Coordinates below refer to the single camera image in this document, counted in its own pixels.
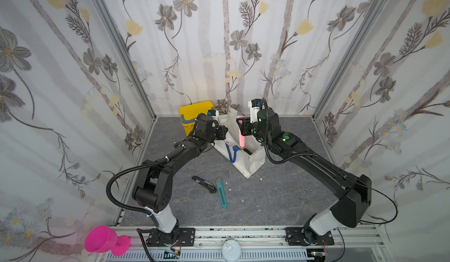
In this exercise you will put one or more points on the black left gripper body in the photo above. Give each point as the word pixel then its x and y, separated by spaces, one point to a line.
pixel 215 134

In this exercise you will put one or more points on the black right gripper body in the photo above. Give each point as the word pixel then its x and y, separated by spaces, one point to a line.
pixel 246 126

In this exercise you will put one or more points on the pink art knife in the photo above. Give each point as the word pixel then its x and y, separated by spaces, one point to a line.
pixel 241 135

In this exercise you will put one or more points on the white tote pouch blue handles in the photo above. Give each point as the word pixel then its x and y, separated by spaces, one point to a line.
pixel 247 159

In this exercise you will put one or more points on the teal art knife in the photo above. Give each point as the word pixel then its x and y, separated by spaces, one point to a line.
pixel 221 192

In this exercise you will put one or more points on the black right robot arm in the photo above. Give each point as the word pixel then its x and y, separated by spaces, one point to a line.
pixel 353 192

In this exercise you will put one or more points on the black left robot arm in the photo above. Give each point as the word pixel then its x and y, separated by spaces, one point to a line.
pixel 153 188

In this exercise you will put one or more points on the black art knife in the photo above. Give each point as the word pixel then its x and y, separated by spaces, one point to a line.
pixel 206 184

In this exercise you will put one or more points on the yellow storage box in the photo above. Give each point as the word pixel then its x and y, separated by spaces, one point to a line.
pixel 188 114

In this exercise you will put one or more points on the white round device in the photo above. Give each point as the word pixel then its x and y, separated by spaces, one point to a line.
pixel 231 251

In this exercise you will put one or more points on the pink plastic goblet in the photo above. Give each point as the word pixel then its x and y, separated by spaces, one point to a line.
pixel 103 239

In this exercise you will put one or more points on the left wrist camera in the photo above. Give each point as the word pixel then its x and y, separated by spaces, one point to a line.
pixel 213 113

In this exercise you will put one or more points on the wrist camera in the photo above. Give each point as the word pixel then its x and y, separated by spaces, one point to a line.
pixel 254 106
pixel 213 113

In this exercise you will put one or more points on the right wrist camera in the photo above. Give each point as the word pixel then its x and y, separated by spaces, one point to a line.
pixel 254 106

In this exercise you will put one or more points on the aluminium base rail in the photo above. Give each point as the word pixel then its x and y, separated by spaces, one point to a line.
pixel 258 244

